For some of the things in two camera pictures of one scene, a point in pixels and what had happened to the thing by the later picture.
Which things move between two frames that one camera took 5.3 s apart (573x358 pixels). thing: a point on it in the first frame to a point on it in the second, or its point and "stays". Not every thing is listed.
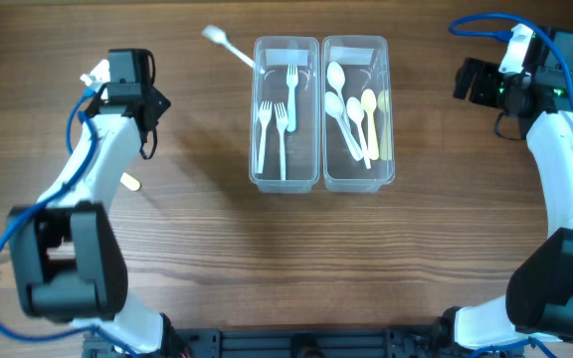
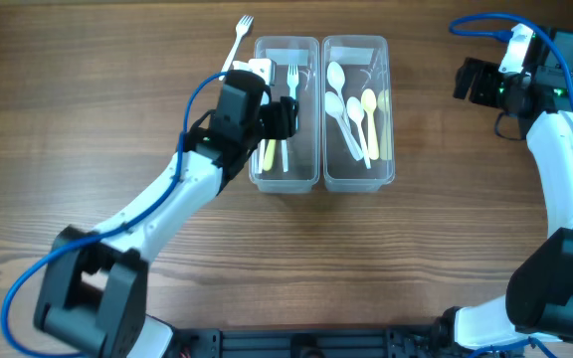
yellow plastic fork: x=129 y=182 to x=269 y=155
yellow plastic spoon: x=369 y=100 stays
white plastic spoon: x=334 y=105 stays
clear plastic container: x=302 y=147 stays
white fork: x=291 y=83 stays
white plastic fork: x=219 y=36 to x=242 y=29
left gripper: x=159 y=99 to x=285 y=116
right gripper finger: x=480 y=80 stays
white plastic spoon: x=355 y=111 stays
